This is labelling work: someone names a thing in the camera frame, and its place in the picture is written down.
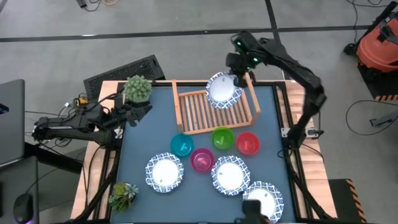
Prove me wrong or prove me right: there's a black aluminium table frame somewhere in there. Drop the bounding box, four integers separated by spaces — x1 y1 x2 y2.
74 80 336 224

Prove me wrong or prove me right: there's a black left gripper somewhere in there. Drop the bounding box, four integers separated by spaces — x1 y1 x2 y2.
108 103 153 127

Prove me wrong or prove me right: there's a small rosette succulent in pot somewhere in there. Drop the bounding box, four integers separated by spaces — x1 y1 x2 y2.
108 182 140 214

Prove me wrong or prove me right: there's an orange shop vacuum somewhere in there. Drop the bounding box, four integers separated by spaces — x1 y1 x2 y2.
343 1 398 74

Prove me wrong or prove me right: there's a red plastic bowl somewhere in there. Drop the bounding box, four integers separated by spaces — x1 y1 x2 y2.
235 131 261 156

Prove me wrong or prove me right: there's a black perforated floor panel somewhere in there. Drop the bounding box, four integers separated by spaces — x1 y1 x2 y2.
83 54 166 102

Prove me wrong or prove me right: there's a black hazard-striped floor mat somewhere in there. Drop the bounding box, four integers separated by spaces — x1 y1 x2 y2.
357 62 398 102

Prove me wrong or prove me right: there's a black computer mouse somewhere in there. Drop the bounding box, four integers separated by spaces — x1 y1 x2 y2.
12 192 34 224

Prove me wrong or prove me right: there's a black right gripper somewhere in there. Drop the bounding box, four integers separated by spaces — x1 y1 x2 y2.
226 52 257 88

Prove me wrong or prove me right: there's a black metal beam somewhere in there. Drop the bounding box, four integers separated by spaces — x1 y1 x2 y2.
24 141 83 174

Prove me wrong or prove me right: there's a dark grey desk pad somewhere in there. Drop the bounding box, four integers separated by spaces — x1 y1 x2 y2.
0 155 40 224

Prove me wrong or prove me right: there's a grey laptop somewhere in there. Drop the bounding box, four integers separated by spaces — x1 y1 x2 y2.
0 78 25 167

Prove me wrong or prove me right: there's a black boxy object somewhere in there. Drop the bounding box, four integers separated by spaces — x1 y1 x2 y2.
241 198 271 224

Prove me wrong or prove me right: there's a bushy green potted succulent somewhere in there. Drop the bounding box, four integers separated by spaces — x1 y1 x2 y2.
123 74 153 108

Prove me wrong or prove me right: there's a thin black floor cable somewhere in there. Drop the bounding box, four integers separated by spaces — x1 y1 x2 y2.
346 0 392 44

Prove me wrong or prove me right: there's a grey metal stand foot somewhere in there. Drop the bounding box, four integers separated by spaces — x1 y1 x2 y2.
369 110 398 128

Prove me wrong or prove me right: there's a pink plastic bowl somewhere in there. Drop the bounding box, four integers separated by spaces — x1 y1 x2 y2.
190 147 216 173

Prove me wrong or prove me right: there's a green plastic bowl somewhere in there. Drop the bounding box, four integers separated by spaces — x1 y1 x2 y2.
211 126 235 151

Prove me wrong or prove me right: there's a black floor cable loop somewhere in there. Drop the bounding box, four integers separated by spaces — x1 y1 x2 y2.
345 99 398 137

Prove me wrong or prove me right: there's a teal plastic bowl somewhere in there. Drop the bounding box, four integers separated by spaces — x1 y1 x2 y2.
170 133 195 158

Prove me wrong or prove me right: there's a blue grey table mat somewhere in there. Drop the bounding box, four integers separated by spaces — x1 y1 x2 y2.
110 82 298 223

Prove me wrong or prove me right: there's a blue patterned white bowl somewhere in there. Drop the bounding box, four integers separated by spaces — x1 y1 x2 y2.
205 71 245 110
145 152 185 194
242 180 284 223
211 155 251 196

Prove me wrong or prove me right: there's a slatted wooden shelf rack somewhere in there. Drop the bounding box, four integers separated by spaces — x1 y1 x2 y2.
171 72 262 135

